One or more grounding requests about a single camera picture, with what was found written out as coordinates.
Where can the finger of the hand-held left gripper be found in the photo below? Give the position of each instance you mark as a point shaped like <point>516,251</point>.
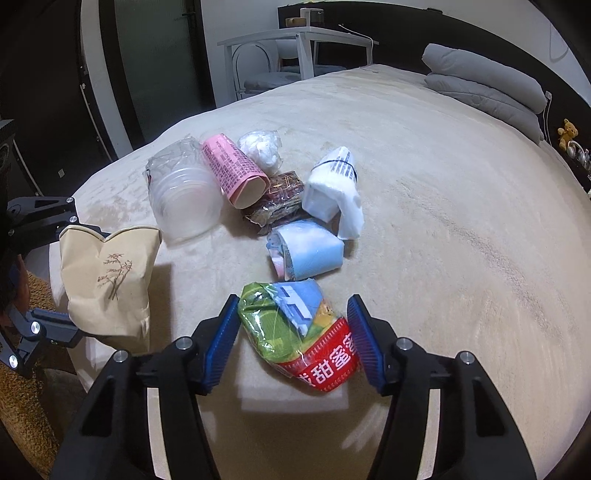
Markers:
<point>46,330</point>
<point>44,221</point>

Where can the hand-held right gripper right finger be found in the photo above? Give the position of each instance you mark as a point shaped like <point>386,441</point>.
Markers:
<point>364,339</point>

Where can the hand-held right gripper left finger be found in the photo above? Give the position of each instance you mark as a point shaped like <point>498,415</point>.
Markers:
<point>221,339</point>

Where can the green and red snack wrapper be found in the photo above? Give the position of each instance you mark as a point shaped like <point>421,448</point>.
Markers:
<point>286,332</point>

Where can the beige paper bag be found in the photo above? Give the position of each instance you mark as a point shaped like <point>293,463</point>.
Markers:
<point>108,281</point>

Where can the dark red box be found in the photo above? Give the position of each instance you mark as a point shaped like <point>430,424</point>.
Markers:
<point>279,198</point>

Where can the white plastic wad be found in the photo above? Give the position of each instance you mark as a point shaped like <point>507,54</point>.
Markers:
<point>263,147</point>

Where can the brown fuzzy rug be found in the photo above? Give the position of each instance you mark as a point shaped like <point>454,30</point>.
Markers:
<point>27,415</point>

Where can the blue paper wrapper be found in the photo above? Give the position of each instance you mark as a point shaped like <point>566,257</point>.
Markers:
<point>309,249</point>

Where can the clear plastic cup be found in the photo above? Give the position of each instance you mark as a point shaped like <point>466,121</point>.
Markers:
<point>182,194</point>

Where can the white tissue packet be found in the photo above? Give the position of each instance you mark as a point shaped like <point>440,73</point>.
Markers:
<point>330,189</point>

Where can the black framed glass door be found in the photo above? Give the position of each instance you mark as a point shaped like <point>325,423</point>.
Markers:
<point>152,69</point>

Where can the pink paper cup sleeve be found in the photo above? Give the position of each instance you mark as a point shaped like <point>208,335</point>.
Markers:
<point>233,170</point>

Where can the white chair with grey cushion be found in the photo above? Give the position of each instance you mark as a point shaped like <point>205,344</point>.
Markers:
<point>263,78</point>

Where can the grey pillow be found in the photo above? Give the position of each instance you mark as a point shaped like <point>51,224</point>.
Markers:
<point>494,108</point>
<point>485,74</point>

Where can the white headphones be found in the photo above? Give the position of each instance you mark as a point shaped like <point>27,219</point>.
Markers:
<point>579,154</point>

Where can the brown teddy bear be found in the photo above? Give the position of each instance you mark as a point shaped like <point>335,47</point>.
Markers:
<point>568,131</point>

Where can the white side table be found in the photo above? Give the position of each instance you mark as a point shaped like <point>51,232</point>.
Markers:
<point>304,37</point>

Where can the black headboard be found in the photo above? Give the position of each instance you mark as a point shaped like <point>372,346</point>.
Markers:
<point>415,23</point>

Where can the grey container on table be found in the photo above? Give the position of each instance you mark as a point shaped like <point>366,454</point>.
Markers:
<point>311,17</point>

